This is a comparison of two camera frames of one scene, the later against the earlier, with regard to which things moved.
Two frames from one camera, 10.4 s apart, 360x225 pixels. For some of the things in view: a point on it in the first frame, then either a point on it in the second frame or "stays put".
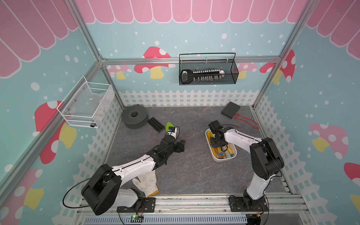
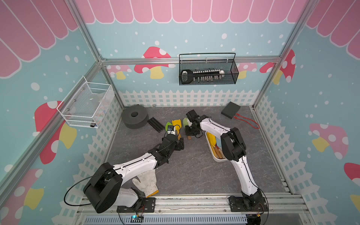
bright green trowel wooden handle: (168, 125) stays put
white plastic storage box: (232, 147) stays put
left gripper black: (180, 146) stays put
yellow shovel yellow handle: (216, 151) → (177, 123)
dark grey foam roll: (135, 116) stays put
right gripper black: (213, 145) → (187, 133)
